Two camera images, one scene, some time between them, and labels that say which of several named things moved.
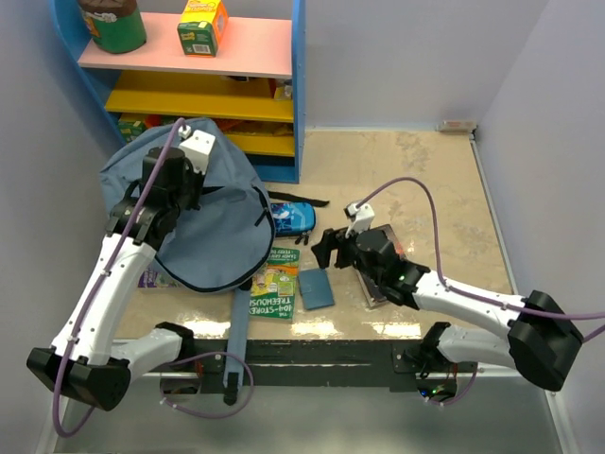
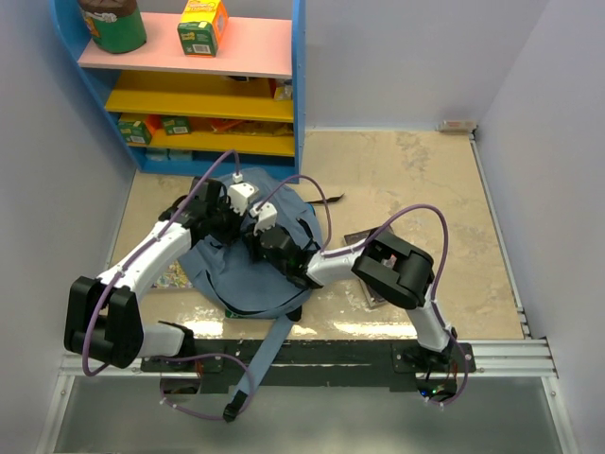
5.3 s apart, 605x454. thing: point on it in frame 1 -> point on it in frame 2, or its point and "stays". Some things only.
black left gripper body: [189, 196] -> [225, 222]
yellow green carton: [202, 27] stays
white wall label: [457, 126] stays
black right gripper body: [347, 253] -> [258, 253]
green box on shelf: [130, 129] stays
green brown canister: [115, 26] stays
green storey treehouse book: [273, 291] -> [231, 315]
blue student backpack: [217, 246] -> [239, 278]
